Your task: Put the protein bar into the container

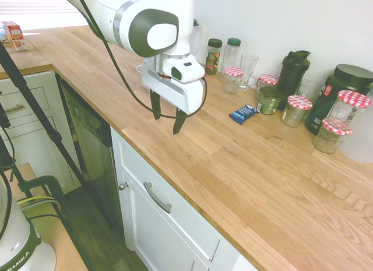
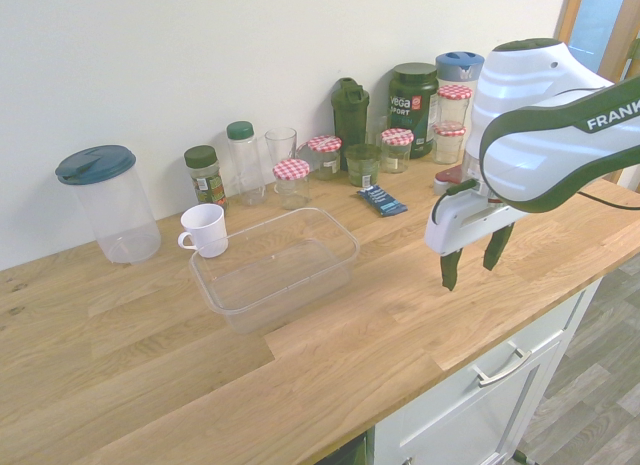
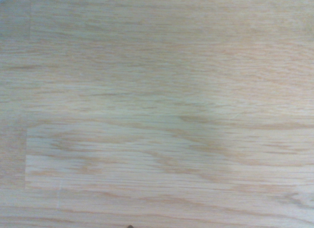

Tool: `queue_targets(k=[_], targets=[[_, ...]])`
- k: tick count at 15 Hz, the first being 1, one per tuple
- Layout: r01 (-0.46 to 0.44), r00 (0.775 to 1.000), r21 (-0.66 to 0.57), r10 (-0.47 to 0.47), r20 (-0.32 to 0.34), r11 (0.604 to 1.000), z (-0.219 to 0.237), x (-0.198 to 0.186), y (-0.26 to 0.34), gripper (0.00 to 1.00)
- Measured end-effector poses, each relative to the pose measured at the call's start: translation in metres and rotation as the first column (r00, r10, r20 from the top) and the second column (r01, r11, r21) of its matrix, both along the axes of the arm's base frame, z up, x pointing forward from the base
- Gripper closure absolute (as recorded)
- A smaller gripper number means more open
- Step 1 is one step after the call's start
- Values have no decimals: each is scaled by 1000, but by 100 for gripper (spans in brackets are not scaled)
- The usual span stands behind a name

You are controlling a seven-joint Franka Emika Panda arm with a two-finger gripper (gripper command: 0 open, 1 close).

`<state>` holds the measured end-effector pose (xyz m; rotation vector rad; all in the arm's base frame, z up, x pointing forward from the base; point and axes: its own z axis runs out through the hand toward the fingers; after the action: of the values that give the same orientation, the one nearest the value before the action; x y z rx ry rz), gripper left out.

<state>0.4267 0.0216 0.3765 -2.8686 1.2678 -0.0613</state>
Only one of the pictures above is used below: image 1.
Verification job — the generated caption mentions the black table clamp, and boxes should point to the black table clamp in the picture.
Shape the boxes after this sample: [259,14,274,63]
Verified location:
[16,175,65,215]

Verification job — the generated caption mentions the clear bottle with green lid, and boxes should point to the clear bottle with green lid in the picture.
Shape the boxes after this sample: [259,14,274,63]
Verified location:
[222,37,242,79]

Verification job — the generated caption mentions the stainless steel dishwasher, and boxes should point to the stainless steel dishwasher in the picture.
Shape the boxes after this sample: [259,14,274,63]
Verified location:
[55,73,125,228]

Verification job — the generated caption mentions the small jar red checked lid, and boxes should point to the small jar red checked lid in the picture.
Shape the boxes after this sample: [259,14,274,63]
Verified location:
[221,66,244,94]
[256,73,280,100]

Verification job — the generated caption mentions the wooden robot mounting board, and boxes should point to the wooden robot mounting board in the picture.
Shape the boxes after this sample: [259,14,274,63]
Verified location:
[0,162,89,271]

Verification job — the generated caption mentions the green round tub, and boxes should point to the green round tub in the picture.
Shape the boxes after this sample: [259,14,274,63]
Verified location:
[256,86,286,116]

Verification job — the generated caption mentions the white drawer cabinet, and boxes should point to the white drawer cabinet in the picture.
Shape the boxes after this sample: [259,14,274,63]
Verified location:
[0,70,83,196]

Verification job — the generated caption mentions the black shaker bottle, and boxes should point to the black shaker bottle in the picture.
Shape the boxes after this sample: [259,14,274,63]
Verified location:
[276,50,312,111]

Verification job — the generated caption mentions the medium jar red checked lid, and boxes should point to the medium jar red checked lid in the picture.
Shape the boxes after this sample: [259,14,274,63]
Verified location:
[280,94,314,128]

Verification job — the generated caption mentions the large black protein tub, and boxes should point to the large black protein tub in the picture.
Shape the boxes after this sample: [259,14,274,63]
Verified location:
[304,64,373,136]

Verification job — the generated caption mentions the white window blinds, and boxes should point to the white window blinds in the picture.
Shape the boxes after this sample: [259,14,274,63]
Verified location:
[0,0,80,15]

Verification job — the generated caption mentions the spice jar with dark lid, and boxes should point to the spice jar with dark lid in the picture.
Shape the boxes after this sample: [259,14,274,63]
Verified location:
[205,38,223,76]

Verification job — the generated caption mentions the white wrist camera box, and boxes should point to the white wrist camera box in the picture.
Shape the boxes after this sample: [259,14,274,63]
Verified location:
[161,55,206,84]

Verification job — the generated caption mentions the tall clear glass mug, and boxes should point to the tall clear glass mug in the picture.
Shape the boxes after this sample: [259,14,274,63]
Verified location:
[237,53,260,93]

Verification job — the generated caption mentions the faceted jar red checked lid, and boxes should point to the faceted jar red checked lid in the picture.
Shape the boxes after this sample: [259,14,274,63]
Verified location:
[312,117,353,154]

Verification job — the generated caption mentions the yellow green cable bundle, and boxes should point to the yellow green cable bundle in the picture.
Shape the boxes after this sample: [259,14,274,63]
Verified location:
[17,196,62,212]

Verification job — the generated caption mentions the silver bar drawer handle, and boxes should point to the silver bar drawer handle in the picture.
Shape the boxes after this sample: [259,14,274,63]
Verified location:
[143,181,173,214]

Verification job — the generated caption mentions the white cabinet with bar handle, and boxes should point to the white cabinet with bar handle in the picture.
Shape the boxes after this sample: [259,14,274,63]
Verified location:
[110,126,263,271]

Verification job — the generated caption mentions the large jar red checked lid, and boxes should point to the large jar red checked lid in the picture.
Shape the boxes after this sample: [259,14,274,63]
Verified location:
[325,90,372,131]

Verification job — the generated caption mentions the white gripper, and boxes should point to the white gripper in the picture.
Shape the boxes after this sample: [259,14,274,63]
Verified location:
[141,57,206,136]

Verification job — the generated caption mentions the clear drinking glass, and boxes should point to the clear drinking glass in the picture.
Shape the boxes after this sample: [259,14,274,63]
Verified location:
[296,79,322,106]

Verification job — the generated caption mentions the silver drawer pull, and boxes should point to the silver drawer pull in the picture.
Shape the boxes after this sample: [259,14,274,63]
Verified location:
[3,104,26,114]

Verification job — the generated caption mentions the blue protein bar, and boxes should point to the blue protein bar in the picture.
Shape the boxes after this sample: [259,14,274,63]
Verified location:
[228,104,260,126]

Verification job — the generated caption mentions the black camera tripod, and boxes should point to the black camera tripod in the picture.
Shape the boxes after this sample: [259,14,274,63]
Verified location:
[0,40,119,228]

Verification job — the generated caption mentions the clear pitcher with blue lid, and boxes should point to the clear pitcher with blue lid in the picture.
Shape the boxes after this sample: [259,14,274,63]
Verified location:
[191,18,205,65]

